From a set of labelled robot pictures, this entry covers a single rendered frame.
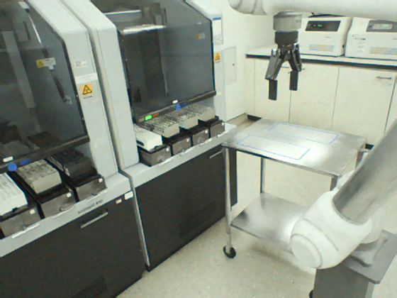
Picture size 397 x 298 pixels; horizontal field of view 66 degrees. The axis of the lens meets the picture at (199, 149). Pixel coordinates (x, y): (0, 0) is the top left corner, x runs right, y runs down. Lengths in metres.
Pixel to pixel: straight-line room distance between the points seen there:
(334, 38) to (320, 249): 2.73
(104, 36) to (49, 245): 0.94
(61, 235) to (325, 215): 1.11
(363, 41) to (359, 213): 2.60
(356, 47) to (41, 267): 3.04
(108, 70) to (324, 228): 1.11
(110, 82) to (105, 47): 0.15
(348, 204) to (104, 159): 1.12
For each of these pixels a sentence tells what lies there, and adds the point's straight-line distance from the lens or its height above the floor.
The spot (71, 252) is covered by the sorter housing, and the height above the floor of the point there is 0.50.
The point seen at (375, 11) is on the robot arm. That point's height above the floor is 1.46.
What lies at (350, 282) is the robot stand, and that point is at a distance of 1.27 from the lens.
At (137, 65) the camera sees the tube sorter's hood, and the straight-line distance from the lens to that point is 1.56.
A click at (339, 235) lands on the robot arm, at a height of 0.93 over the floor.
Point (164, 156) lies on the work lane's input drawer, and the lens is 1.67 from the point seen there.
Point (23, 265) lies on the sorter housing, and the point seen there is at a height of 0.58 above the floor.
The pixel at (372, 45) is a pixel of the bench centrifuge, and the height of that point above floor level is 1.03.
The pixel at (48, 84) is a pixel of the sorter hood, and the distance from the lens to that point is 1.38.
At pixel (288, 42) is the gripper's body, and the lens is 1.07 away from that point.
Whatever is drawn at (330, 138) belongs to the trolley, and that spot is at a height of 0.82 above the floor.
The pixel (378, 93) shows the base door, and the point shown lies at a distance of 3.36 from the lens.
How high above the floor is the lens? 1.51
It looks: 26 degrees down
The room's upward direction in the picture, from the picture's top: 4 degrees counter-clockwise
